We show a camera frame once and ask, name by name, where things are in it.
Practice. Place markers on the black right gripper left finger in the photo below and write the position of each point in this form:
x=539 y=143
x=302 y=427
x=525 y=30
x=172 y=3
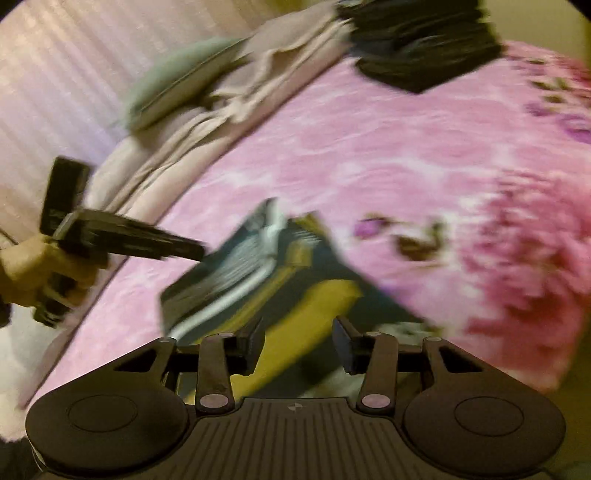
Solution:
x=146 y=379

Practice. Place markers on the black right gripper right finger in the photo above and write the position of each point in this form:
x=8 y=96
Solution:
x=380 y=357

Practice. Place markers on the striped black yellow garment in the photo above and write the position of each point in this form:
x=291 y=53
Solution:
x=285 y=272

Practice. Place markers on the dark folded clothes stack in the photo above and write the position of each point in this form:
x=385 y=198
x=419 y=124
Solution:
x=418 y=45

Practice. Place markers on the person's left hand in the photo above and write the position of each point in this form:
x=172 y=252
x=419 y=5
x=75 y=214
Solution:
x=27 y=268

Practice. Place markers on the beige folded quilt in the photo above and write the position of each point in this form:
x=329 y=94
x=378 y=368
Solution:
x=147 y=172

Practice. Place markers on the pink pleated curtain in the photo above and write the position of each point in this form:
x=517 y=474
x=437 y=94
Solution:
x=65 y=67

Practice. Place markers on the grey green pillow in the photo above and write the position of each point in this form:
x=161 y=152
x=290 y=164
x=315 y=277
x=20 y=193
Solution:
x=176 y=79

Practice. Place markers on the pink floral bed blanket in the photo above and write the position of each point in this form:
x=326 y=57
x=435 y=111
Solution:
x=468 y=204

